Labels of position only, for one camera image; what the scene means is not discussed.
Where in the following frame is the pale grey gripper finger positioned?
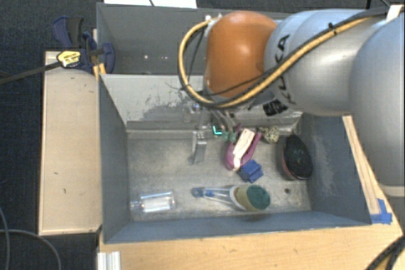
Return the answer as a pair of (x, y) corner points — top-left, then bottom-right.
(187, 131), (199, 166)
(196, 132), (209, 165)

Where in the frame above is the grey metal bin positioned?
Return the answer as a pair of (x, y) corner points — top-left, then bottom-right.
(96, 2), (373, 245)

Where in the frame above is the purple and white toy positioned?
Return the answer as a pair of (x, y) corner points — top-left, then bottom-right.
(223, 128), (263, 172)

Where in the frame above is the blue toy block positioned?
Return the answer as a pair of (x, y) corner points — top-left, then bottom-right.
(237, 159), (265, 184)

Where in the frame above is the clear plastic bottle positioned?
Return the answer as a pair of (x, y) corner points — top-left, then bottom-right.
(129, 189), (177, 214)

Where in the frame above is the speckled yellow and black lump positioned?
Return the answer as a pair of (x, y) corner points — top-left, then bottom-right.
(258, 125), (281, 145)

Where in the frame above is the black and red-brown round disc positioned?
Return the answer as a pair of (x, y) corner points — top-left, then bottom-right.
(280, 133), (314, 181)

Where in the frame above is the pale wood flat board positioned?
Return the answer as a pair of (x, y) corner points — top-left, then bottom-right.
(37, 50), (104, 236)

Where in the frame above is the blue-handled brush with green pad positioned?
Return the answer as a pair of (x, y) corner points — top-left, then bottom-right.
(190, 183), (271, 212)

